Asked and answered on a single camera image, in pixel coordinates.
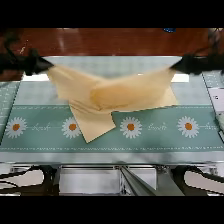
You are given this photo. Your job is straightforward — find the beige T-shirt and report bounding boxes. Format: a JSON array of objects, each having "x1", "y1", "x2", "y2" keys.
[{"x1": 46, "y1": 64, "x2": 179, "y2": 144}]

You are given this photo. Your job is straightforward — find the silver frame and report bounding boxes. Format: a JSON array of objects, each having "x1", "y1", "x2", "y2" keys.
[{"x1": 0, "y1": 161, "x2": 224, "y2": 196}]

